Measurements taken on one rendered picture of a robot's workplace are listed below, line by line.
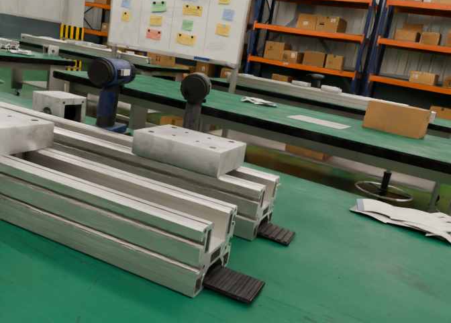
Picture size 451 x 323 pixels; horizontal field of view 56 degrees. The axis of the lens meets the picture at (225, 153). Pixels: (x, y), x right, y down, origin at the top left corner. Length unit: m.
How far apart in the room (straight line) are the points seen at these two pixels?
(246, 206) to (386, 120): 1.87
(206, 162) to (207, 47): 3.16
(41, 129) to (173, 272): 0.32
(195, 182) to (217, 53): 3.08
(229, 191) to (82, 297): 0.28
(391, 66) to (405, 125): 8.57
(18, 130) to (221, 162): 0.29
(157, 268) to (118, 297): 0.05
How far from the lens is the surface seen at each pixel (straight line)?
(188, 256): 0.48
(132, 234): 0.51
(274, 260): 0.62
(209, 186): 0.67
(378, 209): 0.91
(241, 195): 0.65
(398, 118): 2.44
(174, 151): 0.67
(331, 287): 0.59
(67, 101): 1.17
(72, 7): 9.28
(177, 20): 3.98
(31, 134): 0.68
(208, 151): 0.64
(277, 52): 10.81
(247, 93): 4.19
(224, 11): 3.74
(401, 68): 10.95
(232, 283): 0.52
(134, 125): 3.39
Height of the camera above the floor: 1.05
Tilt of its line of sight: 13 degrees down
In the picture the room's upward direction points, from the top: 9 degrees clockwise
